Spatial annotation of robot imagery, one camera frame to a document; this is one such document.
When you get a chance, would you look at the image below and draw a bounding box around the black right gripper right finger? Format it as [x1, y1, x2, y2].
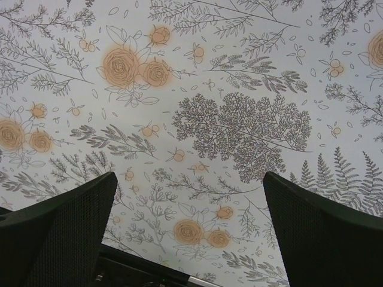
[263, 172, 382, 286]

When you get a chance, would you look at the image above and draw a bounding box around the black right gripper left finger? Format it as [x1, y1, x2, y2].
[1, 172, 117, 286]

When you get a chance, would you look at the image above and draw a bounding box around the floral patterned table mat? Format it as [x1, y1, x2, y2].
[1, 1, 382, 286]

